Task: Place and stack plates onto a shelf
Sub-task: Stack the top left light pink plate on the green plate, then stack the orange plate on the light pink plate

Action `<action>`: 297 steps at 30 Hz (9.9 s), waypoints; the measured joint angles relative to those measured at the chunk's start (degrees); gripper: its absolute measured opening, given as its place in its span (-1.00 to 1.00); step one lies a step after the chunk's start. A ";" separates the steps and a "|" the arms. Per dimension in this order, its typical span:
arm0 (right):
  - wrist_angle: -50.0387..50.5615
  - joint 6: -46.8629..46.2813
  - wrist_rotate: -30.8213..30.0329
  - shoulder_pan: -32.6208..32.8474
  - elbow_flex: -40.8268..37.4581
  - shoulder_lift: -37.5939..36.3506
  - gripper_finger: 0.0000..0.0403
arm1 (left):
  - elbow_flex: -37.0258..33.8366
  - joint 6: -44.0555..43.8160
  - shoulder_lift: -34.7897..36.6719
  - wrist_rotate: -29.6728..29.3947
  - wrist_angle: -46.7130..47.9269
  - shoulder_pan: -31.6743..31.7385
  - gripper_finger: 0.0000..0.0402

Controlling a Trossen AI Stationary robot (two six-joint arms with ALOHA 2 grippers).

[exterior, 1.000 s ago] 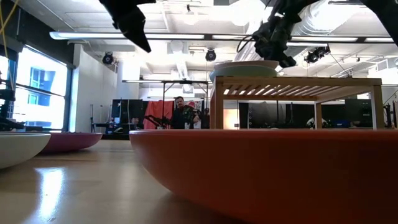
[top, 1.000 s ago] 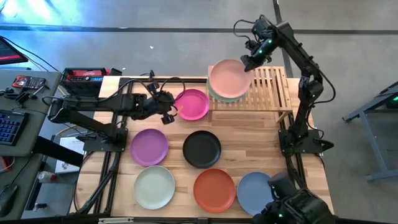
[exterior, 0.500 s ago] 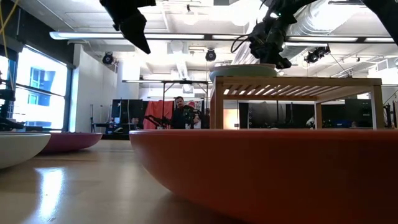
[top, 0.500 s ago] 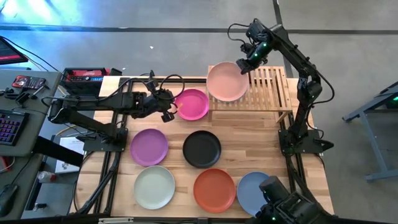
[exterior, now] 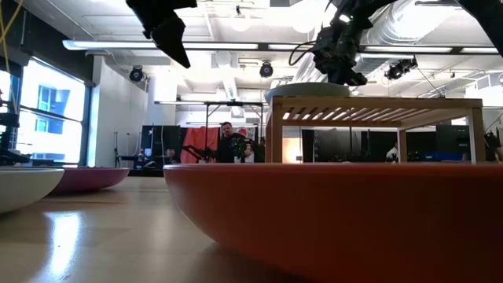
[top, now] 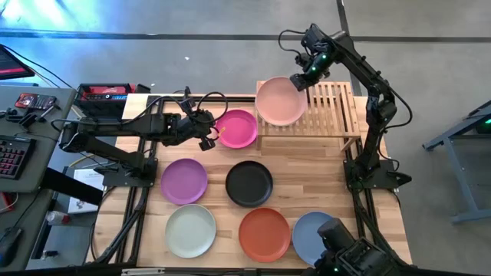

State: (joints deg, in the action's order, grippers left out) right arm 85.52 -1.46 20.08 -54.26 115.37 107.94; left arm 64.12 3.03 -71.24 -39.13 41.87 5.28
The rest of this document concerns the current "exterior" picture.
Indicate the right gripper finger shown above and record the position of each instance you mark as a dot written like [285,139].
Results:
[351,78]

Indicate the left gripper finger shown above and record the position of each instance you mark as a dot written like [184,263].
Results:
[171,37]
[151,21]

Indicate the orange plate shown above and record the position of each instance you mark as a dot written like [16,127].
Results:
[334,220]

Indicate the pink plate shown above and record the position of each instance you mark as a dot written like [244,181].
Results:
[92,178]

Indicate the pale green plate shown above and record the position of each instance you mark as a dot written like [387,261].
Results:
[23,188]

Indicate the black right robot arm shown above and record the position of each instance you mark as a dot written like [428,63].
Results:
[487,19]

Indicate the wooden slatted shelf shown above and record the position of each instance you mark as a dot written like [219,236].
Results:
[377,104]

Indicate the black ceiling spotlight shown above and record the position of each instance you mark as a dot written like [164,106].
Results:
[399,70]
[266,70]
[136,74]

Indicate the long ceiling light bar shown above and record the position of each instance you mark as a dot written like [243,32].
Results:
[220,46]

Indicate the narrow ceiling light strip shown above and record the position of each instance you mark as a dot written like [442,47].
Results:
[181,102]

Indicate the black partition panel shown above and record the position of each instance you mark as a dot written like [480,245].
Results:
[452,141]
[338,145]

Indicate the person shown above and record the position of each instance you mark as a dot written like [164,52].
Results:
[392,154]
[228,149]

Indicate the red cloth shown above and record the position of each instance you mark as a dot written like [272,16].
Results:
[198,139]

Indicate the thin tripod stand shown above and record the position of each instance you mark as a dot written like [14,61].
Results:
[116,149]

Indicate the large window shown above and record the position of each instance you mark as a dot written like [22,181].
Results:
[51,129]

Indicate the black equipment rack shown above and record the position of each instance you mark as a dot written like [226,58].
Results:
[8,137]

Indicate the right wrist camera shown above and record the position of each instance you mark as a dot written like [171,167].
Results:
[325,39]

